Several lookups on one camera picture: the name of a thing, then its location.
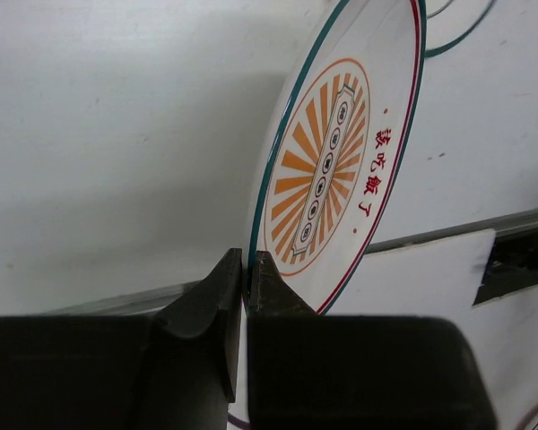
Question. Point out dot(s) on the white plate orange sunburst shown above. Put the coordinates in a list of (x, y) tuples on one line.
[(335, 143)]

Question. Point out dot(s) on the metal front rail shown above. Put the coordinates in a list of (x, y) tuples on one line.
[(150, 301)]

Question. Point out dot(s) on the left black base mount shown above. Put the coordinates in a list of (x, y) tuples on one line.
[(512, 267)]

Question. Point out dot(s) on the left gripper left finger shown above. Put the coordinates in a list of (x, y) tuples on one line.
[(189, 372)]

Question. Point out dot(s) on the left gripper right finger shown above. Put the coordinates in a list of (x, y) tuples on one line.
[(268, 294)]

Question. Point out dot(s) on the white plate grey flower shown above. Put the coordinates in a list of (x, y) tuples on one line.
[(448, 22)]

